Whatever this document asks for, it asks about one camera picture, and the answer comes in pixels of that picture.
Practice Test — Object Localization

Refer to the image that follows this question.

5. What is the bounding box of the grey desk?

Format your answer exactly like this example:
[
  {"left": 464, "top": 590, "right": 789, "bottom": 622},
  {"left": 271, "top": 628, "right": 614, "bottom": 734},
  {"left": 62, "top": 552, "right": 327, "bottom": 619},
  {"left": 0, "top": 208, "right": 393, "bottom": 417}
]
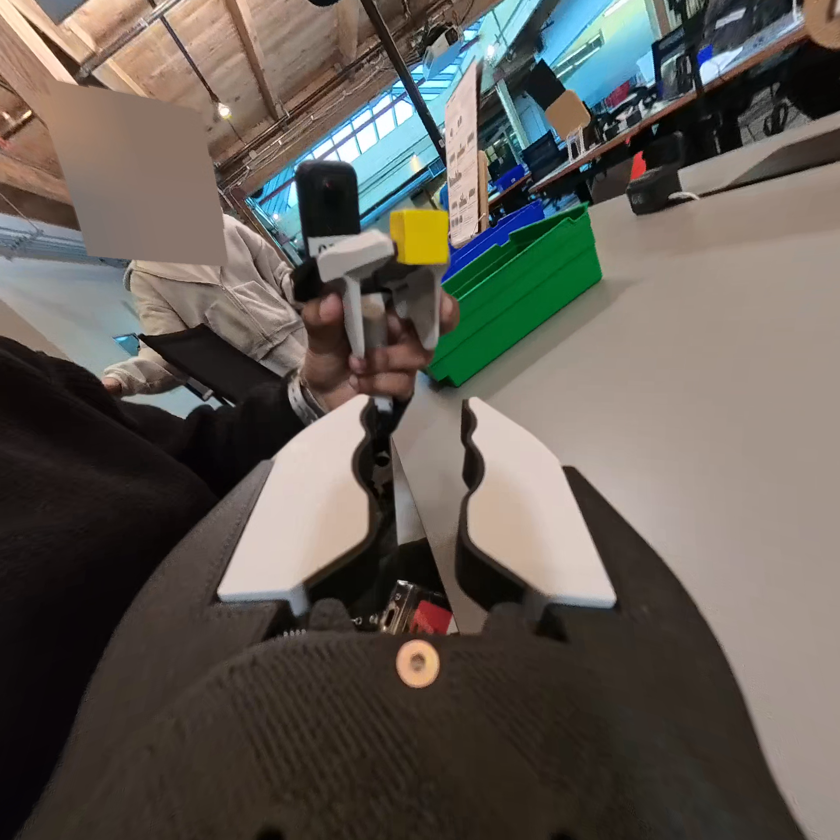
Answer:
[{"left": 392, "top": 112, "right": 840, "bottom": 840}]

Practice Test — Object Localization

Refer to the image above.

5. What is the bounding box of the dark cable tray lid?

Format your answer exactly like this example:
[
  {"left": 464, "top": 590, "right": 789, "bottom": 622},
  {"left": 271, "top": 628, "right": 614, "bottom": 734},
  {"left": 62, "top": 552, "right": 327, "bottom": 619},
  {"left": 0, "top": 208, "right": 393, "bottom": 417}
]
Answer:
[{"left": 722, "top": 140, "right": 840, "bottom": 189}]

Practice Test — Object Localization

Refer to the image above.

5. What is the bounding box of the small wooden board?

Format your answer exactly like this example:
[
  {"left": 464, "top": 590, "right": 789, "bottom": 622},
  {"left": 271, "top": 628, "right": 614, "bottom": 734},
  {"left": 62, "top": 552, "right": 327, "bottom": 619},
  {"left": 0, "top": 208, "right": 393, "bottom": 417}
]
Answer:
[{"left": 546, "top": 91, "right": 592, "bottom": 136}]

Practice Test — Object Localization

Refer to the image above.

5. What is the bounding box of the person's left hand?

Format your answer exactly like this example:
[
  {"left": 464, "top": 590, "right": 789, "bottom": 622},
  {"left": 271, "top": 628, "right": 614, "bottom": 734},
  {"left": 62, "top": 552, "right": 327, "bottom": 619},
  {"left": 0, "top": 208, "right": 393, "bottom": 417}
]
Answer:
[{"left": 301, "top": 289, "right": 460, "bottom": 411}]

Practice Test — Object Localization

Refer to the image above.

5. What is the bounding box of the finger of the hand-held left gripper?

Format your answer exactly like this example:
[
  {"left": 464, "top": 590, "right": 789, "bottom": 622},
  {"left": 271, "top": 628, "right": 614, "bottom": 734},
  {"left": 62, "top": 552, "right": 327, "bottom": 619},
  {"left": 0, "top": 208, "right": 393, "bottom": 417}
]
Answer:
[
  {"left": 388, "top": 264, "right": 442, "bottom": 351},
  {"left": 317, "top": 230, "right": 398, "bottom": 280}
]

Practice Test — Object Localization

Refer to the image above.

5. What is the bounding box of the green plastic bin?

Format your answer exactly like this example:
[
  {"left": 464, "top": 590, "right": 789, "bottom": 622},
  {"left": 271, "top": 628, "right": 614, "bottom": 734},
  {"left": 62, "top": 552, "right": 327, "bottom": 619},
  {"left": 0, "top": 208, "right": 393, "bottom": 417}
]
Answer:
[{"left": 423, "top": 203, "right": 603, "bottom": 388}]

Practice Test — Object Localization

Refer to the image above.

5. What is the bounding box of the white ceiling projector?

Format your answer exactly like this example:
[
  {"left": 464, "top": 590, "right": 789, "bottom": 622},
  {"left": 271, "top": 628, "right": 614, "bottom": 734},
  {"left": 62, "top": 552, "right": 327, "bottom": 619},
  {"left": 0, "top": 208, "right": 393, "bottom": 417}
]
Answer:
[{"left": 423, "top": 25, "right": 462, "bottom": 63}]

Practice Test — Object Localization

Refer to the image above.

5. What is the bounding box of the red badge with metal clip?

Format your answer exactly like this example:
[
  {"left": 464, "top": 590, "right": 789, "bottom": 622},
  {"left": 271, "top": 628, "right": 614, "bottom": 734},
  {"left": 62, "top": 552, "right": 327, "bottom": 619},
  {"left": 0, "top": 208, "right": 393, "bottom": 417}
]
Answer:
[{"left": 354, "top": 581, "right": 458, "bottom": 636}]

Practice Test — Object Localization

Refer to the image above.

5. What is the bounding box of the small yellow cube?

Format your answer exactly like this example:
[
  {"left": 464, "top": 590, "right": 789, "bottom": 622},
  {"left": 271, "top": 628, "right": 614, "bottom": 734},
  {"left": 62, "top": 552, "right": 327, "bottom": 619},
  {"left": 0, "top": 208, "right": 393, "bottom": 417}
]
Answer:
[{"left": 389, "top": 209, "right": 451, "bottom": 265}]

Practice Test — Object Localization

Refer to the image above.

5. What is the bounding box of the black office chair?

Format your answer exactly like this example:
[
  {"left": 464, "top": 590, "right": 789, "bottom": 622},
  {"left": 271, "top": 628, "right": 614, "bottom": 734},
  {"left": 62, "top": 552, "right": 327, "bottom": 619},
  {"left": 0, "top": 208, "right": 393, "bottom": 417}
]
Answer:
[{"left": 138, "top": 323, "right": 283, "bottom": 406}]

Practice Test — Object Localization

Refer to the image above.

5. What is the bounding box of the small black device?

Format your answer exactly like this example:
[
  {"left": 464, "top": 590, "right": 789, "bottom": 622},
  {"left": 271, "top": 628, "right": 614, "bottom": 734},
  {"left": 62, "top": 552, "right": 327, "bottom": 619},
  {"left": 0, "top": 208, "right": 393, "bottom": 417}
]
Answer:
[{"left": 626, "top": 167, "right": 683, "bottom": 215}]

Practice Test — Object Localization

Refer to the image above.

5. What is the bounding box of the wooden table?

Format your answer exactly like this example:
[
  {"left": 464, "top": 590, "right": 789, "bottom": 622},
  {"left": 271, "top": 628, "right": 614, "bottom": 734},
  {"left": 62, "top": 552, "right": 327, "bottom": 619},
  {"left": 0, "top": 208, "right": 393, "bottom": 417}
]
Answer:
[{"left": 528, "top": 20, "right": 808, "bottom": 196}]

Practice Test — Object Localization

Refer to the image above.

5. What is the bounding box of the person's left forearm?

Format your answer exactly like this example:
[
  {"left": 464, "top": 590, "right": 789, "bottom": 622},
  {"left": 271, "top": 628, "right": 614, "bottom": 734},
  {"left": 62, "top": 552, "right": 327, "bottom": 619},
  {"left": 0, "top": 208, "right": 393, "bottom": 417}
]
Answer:
[{"left": 125, "top": 381, "right": 309, "bottom": 500}]

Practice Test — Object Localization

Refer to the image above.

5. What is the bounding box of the black monitor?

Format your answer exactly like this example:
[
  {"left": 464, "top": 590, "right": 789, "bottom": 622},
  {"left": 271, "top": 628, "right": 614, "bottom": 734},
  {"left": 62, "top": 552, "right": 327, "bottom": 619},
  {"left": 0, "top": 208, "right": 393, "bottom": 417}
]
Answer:
[{"left": 525, "top": 59, "right": 567, "bottom": 110}]

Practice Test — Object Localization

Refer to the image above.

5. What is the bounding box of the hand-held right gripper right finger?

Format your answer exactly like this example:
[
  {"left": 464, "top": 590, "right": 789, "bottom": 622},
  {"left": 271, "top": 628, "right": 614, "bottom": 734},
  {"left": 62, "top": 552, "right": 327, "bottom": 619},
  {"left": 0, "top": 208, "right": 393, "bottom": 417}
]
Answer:
[{"left": 455, "top": 397, "right": 618, "bottom": 627}]

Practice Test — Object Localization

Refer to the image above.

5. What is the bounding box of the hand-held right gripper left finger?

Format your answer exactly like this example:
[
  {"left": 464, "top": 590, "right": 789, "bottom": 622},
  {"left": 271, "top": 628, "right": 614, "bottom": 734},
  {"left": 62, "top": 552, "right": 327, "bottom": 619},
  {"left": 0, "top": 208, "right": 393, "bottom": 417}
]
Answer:
[{"left": 217, "top": 395, "right": 382, "bottom": 618}]

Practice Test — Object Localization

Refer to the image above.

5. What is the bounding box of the silver mesh wristwatch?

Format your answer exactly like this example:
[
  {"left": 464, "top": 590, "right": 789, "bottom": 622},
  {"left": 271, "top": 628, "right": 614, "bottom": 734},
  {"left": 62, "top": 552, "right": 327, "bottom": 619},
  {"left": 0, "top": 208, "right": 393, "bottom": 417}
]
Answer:
[{"left": 285, "top": 371, "right": 329, "bottom": 422}]

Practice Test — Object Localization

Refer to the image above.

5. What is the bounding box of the wooden post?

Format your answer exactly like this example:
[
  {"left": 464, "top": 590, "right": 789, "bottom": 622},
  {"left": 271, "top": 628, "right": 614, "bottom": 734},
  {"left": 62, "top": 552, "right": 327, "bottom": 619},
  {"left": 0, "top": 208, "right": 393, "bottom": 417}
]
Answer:
[{"left": 0, "top": 0, "right": 76, "bottom": 227}]

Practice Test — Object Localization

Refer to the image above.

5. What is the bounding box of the illustrated paper sheet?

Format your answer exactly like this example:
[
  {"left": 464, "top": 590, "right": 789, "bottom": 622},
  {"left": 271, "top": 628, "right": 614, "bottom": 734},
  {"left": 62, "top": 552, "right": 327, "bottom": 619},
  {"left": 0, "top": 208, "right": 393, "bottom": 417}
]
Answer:
[{"left": 445, "top": 62, "right": 485, "bottom": 249}]

